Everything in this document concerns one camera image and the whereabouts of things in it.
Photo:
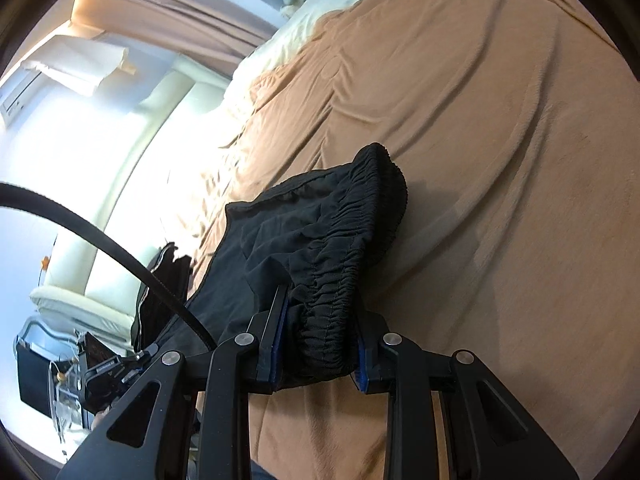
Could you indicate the cream duvet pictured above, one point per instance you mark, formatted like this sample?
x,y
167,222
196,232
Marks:
x,y
320,7

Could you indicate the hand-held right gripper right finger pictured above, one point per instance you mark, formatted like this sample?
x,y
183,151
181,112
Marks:
x,y
362,363

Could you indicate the brown fleece blanket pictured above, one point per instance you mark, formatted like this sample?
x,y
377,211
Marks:
x,y
450,110

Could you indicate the dark cloth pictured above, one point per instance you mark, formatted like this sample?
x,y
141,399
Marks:
x,y
167,285

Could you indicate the black box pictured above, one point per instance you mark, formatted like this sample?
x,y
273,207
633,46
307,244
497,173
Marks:
x,y
33,370

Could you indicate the clear plastic container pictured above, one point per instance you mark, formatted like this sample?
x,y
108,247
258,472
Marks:
x,y
67,395

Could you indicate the white hanging cloth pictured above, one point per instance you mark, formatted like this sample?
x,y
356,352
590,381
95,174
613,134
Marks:
x,y
75,62

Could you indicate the cream upholstered sofa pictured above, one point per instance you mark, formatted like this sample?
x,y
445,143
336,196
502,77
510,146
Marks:
x,y
95,265

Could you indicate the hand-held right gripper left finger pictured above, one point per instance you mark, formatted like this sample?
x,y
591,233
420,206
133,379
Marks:
x,y
278,336

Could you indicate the beige curtain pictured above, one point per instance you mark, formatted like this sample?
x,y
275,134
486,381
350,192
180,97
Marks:
x,y
175,25

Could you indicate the white air conditioner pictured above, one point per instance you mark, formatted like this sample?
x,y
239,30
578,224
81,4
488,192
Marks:
x,y
19,96

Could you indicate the black pants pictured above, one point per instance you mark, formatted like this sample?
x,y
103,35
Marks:
x,y
320,240

